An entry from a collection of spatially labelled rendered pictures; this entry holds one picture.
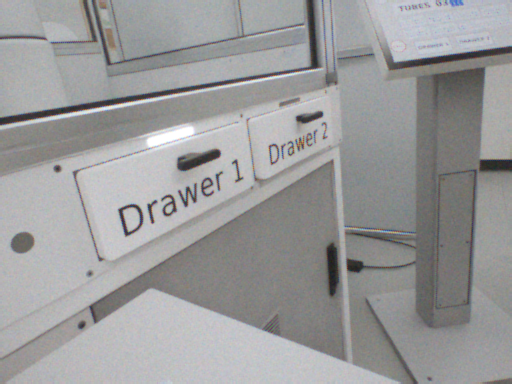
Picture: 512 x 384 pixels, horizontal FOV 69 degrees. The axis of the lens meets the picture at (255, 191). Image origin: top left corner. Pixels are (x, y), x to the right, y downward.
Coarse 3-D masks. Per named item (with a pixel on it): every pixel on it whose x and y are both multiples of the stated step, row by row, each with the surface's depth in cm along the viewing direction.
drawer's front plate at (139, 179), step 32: (224, 128) 58; (128, 160) 44; (160, 160) 48; (224, 160) 58; (96, 192) 41; (128, 192) 45; (160, 192) 49; (192, 192) 53; (224, 192) 59; (96, 224) 42; (128, 224) 45; (160, 224) 49
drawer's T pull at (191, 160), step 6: (210, 150) 51; (216, 150) 51; (180, 156) 50; (186, 156) 50; (192, 156) 49; (198, 156) 49; (204, 156) 49; (210, 156) 50; (216, 156) 51; (180, 162) 47; (186, 162) 47; (192, 162) 48; (198, 162) 49; (204, 162) 50; (180, 168) 47; (186, 168) 47
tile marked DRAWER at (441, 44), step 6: (444, 36) 98; (414, 42) 98; (420, 42) 98; (426, 42) 98; (432, 42) 98; (438, 42) 98; (444, 42) 97; (450, 42) 97; (420, 48) 97; (426, 48) 97; (432, 48) 97; (438, 48) 97; (444, 48) 97; (450, 48) 97; (420, 54) 96
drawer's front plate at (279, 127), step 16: (272, 112) 69; (288, 112) 71; (304, 112) 76; (256, 128) 64; (272, 128) 68; (288, 128) 72; (304, 128) 77; (320, 128) 82; (256, 144) 65; (304, 144) 77; (320, 144) 83; (256, 160) 66; (288, 160) 73; (256, 176) 67
